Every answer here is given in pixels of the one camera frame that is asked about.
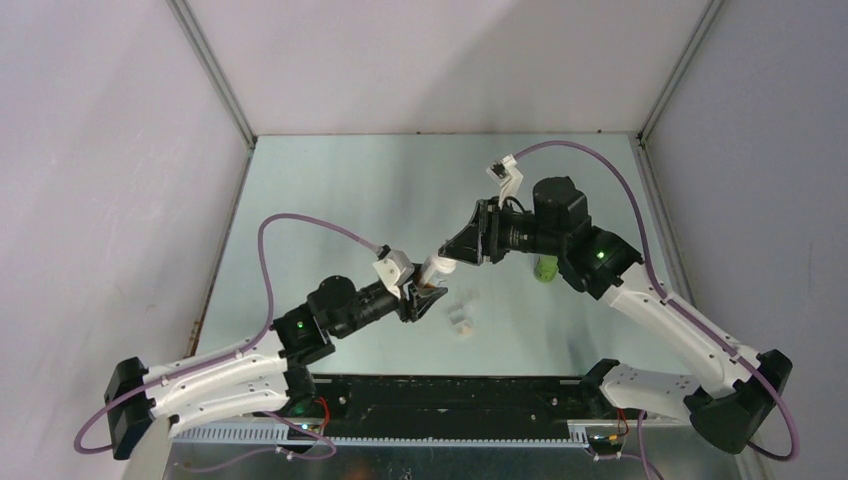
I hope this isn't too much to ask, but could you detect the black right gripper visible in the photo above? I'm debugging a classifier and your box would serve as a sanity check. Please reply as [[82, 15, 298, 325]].
[[438, 197, 564, 267]]

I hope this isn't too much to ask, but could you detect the white pill bottle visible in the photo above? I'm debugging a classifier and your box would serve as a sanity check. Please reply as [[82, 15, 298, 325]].
[[416, 253, 457, 288]]

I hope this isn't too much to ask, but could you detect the green pill bottle black label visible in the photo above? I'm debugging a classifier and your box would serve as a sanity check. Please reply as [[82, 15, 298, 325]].
[[533, 255, 559, 283]]

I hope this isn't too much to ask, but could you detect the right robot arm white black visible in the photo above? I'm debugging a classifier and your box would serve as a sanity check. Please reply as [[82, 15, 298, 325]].
[[438, 177, 792, 454]]

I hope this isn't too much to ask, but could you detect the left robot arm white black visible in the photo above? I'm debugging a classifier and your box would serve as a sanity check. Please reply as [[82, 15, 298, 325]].
[[104, 276, 448, 460]]

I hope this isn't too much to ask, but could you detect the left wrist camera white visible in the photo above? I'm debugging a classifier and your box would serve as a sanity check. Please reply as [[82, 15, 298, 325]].
[[372, 245, 415, 300]]

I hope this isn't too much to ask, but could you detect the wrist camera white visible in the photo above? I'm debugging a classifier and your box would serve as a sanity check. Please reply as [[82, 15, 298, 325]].
[[486, 155, 524, 207], [372, 245, 415, 300]]

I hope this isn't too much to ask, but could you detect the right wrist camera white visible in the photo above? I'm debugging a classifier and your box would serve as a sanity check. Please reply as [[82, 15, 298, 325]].
[[486, 155, 524, 207]]

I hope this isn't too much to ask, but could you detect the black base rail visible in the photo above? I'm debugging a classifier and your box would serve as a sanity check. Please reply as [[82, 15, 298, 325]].
[[276, 374, 619, 439]]

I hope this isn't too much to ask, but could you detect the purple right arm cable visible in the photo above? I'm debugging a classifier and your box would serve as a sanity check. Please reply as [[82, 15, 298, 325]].
[[513, 140, 802, 480]]

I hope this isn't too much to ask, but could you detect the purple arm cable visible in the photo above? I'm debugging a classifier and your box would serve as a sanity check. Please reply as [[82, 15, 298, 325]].
[[72, 213, 386, 475], [513, 140, 802, 480]]

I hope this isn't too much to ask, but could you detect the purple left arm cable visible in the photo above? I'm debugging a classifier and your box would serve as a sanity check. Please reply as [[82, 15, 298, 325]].
[[72, 213, 386, 475]]

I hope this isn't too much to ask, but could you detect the right aluminium corner post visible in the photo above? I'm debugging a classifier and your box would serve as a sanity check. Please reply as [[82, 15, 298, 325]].
[[637, 0, 727, 148]]

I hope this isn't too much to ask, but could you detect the aluminium corner post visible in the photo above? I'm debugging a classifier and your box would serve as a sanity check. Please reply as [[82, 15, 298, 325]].
[[637, 0, 727, 148], [166, 0, 257, 150]]

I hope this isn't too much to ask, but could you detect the white slotted cable duct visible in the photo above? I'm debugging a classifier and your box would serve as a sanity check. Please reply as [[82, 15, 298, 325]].
[[173, 422, 589, 449]]

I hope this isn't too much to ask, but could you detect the left aluminium corner post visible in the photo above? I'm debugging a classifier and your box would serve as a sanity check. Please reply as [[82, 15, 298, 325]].
[[166, 0, 257, 150]]

